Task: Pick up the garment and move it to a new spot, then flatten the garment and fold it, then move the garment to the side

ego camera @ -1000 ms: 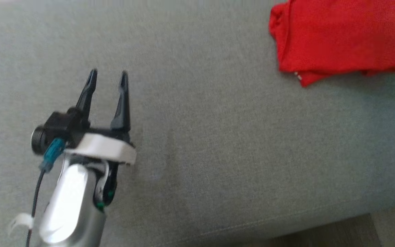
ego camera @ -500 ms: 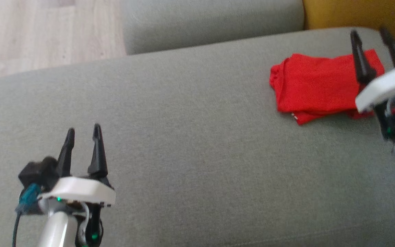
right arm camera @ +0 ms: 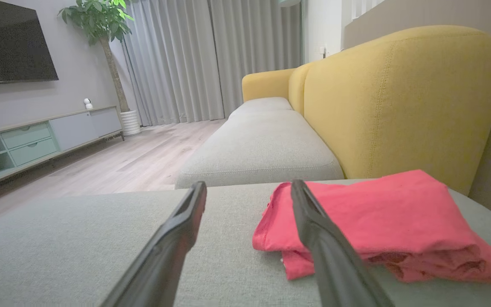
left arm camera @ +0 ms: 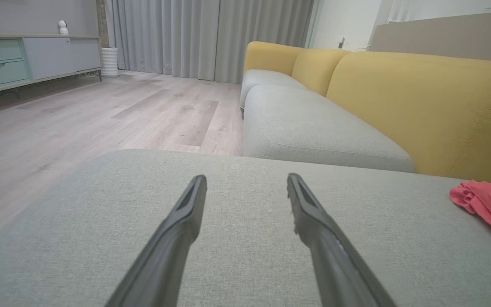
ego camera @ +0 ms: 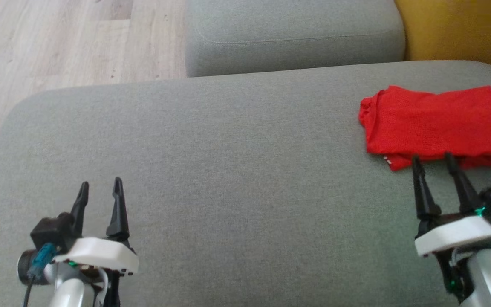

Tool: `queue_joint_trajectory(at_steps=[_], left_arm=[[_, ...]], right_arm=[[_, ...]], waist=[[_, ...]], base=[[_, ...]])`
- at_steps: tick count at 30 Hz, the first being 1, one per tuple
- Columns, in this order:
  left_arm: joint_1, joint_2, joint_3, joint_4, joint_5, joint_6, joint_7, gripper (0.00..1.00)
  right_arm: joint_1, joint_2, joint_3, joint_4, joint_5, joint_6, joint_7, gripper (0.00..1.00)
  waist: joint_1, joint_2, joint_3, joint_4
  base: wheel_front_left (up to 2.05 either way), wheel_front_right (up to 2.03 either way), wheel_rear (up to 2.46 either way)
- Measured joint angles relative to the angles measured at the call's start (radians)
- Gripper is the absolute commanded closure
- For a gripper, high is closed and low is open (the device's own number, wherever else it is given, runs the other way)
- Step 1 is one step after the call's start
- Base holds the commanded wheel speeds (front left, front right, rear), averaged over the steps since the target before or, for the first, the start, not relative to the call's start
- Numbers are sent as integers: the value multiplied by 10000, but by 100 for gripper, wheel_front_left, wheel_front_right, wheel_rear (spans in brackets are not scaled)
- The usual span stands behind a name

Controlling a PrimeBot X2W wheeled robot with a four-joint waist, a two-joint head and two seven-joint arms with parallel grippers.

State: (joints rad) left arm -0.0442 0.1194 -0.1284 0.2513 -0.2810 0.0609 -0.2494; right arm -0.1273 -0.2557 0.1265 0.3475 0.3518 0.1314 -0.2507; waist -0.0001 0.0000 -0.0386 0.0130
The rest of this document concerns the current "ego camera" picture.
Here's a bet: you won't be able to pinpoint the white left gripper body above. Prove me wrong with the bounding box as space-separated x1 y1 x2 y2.
51 236 139 307

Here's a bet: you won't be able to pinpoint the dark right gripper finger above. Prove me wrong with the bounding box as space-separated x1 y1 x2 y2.
445 153 483 214
411 156 442 223

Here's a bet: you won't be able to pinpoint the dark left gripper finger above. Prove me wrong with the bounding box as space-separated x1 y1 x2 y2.
69 182 90 237
106 177 130 238

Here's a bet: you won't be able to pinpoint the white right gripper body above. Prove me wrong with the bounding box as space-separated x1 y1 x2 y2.
414 212 491 299

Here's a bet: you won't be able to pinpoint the red shorts white trim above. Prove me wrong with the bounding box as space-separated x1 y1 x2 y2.
382 151 491 172

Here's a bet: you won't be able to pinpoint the red basketball jersey white sleeves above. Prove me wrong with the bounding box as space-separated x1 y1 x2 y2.
358 85 491 166

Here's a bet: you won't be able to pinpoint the large grey sofa seat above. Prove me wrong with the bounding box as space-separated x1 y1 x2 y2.
0 60 491 307

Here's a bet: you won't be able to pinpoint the yellow cushion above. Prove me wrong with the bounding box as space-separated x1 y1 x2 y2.
394 0 491 82

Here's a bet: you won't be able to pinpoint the grey sofa cushion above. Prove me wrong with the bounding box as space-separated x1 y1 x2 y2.
185 0 406 78

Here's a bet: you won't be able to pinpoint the black cable teal plug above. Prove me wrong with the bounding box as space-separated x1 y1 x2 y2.
23 243 59 307

